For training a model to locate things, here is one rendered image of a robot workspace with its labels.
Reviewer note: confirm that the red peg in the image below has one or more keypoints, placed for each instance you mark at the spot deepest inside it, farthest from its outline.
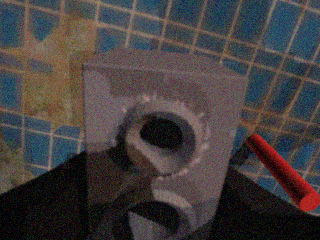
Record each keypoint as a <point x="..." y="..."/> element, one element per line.
<point x="300" y="191"/>

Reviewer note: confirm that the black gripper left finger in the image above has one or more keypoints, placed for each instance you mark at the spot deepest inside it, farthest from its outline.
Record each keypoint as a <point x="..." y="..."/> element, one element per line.
<point x="52" y="206"/>

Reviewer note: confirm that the grey plate with round hole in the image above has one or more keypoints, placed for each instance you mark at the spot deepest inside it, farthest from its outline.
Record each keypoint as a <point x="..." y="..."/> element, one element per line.
<point x="159" y="129"/>

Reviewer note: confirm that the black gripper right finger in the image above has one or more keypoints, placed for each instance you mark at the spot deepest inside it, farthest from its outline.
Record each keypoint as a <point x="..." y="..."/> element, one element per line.
<point x="246" y="211"/>

